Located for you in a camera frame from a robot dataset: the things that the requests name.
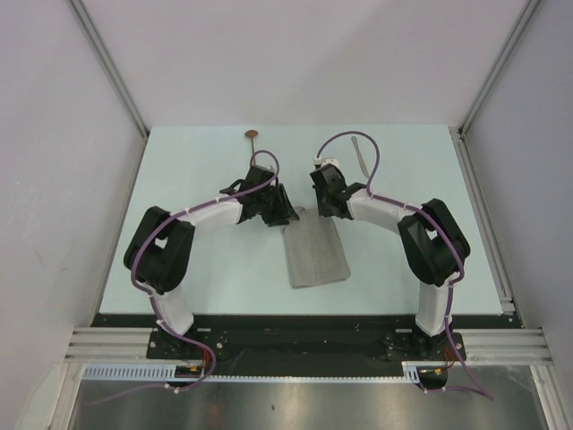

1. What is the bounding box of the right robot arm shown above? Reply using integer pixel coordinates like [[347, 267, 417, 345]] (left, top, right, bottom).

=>
[[311, 159, 471, 359]]

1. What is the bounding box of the aluminium frame post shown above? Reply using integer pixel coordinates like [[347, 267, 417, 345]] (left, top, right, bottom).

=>
[[460, 0, 543, 135], [64, 0, 150, 138]]

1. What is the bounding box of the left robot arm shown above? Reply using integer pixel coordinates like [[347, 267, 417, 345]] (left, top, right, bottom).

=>
[[124, 165, 299, 358]]

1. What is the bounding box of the silver knife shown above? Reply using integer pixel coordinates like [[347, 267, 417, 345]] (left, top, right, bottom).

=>
[[351, 135, 370, 179]]

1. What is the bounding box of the right aluminium frame post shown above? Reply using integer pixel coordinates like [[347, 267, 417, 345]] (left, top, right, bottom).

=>
[[460, 0, 543, 135]]

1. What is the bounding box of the white slotted cable duct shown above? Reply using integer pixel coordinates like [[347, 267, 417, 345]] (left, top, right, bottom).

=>
[[82, 361, 448, 383]]

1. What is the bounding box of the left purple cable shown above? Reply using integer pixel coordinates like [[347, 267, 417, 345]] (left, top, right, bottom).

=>
[[87, 150, 281, 407]]

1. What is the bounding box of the grey cloth napkin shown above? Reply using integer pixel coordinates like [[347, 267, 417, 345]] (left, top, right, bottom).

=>
[[282, 206, 351, 289]]

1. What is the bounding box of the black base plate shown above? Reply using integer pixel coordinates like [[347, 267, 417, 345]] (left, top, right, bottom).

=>
[[91, 314, 521, 374]]

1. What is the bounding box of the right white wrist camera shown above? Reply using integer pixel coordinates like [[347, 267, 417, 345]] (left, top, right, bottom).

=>
[[312, 157, 342, 170]]

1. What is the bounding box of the aluminium cross rail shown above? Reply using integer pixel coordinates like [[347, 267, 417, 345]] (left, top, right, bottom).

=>
[[64, 327, 553, 366]]

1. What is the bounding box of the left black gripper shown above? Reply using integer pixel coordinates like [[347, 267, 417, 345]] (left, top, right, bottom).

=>
[[256, 184, 298, 228]]

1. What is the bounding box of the purple cable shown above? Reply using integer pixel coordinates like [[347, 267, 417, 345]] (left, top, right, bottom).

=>
[[312, 131, 496, 402], [87, 150, 281, 407]]

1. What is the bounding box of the brown wooden spoon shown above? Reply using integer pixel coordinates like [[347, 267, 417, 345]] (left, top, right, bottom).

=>
[[244, 129, 259, 166]]

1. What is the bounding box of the left aluminium frame post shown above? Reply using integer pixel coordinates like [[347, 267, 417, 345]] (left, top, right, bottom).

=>
[[64, 0, 150, 138]]

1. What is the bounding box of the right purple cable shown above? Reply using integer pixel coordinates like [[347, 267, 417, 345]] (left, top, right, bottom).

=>
[[312, 131, 496, 402]]

